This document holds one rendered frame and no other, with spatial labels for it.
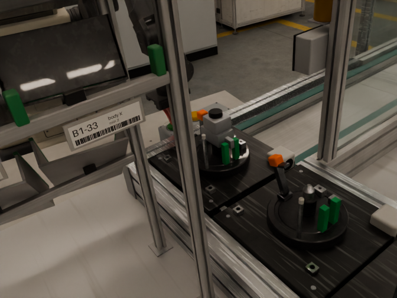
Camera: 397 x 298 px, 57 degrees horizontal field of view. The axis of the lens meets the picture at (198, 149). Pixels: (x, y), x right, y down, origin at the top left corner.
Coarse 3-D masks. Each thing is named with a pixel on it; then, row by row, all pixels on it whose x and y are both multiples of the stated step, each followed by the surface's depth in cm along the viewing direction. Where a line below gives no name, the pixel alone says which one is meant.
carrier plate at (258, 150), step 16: (256, 144) 88; (160, 160) 86; (176, 160) 86; (256, 160) 83; (176, 176) 81; (240, 176) 78; (256, 176) 78; (272, 176) 79; (224, 192) 75; (240, 192) 74; (208, 208) 71
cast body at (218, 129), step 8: (216, 112) 77; (208, 120) 77; (216, 120) 76; (224, 120) 77; (208, 128) 78; (216, 128) 76; (224, 128) 78; (208, 136) 80; (216, 136) 77; (224, 136) 78; (232, 136) 79; (216, 144) 78; (232, 144) 77
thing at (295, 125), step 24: (312, 96) 111; (264, 120) 102; (288, 120) 106; (312, 120) 105; (288, 144) 96; (312, 144) 95; (360, 144) 86; (384, 144) 94; (336, 168) 84; (360, 168) 92
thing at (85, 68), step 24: (72, 24) 40; (96, 24) 40; (0, 48) 37; (24, 48) 38; (48, 48) 39; (72, 48) 40; (96, 48) 41; (0, 72) 38; (24, 72) 38; (48, 72) 39; (72, 72) 40; (96, 72) 41; (120, 72) 42; (24, 96) 38; (48, 96) 39
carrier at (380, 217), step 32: (256, 192) 74; (320, 192) 67; (224, 224) 67; (256, 224) 67; (288, 224) 63; (320, 224) 60; (352, 224) 64; (384, 224) 62; (256, 256) 62; (288, 256) 60; (320, 256) 60; (352, 256) 59; (320, 288) 55
